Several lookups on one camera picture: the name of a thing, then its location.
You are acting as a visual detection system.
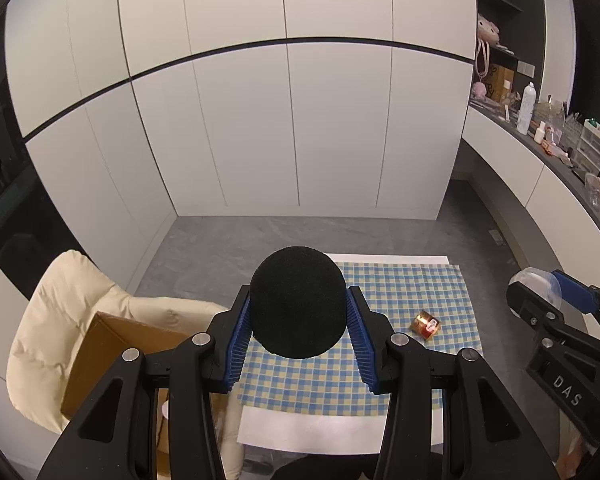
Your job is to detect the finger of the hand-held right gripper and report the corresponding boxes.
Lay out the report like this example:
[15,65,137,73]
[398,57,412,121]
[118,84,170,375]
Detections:
[552,270,600,313]
[506,280,566,331]

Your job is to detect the tall white spray bottle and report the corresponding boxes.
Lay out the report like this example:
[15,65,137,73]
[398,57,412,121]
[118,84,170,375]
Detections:
[516,81,537,135]

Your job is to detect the orange shiny candy packet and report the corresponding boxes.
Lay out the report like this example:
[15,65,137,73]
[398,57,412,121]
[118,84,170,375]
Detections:
[410,311,441,342]

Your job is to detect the blue yellow checkered tablecloth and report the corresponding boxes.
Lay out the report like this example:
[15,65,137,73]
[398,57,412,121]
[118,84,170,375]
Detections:
[237,260,483,418]

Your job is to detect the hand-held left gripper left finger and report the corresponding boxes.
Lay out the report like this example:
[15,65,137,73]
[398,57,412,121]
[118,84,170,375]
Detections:
[36,284,254,480]

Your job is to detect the clear acrylic organizer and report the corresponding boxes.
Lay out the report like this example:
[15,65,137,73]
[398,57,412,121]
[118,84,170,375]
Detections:
[545,100,581,146]

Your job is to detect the cream padded armchair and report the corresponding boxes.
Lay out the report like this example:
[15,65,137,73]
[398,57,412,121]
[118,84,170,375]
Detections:
[7,250,246,480]

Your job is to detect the black round puff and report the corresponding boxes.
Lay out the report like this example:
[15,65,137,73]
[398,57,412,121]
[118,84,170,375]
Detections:
[249,246,348,359]

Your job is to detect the clear round lid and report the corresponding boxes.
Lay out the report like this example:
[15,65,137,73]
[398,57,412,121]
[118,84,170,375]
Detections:
[510,267,563,318]

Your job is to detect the brown cardboard box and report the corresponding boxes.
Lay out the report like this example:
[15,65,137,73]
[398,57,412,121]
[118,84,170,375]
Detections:
[60,311,243,480]

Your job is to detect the pink plush toy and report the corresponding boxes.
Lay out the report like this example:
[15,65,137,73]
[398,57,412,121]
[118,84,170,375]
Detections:
[476,14,501,46]

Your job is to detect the white drawer organizer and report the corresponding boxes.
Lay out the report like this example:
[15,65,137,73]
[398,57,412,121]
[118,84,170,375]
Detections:
[577,119,600,171]

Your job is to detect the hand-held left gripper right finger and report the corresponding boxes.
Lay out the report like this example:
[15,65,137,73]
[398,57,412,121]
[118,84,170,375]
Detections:
[346,284,553,480]

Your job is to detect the white wardrobe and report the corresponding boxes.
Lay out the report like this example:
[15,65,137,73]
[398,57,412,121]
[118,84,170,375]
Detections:
[5,0,478,293]

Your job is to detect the dark glass cabinet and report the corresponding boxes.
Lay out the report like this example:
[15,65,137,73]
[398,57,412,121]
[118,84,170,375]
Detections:
[0,45,88,281]

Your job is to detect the person's right hand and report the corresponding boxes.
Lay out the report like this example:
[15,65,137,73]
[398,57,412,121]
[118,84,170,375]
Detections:
[555,422,598,478]

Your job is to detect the long white sideboard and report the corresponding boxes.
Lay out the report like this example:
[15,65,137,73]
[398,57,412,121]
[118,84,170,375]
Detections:
[462,100,600,341]

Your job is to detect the small brown shelf box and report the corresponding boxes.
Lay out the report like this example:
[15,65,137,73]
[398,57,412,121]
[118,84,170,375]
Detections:
[490,62,516,93]

